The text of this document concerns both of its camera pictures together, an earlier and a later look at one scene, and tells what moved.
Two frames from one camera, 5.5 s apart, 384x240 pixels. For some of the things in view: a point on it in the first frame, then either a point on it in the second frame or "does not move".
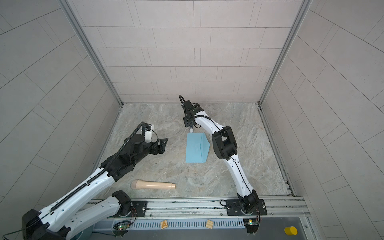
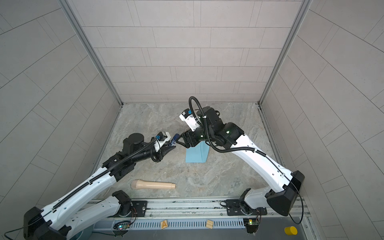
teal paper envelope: (197, 147) does not move
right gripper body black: (188, 121) to (200, 134)
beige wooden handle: (143, 185) does not move
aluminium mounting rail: (215, 206) does not move
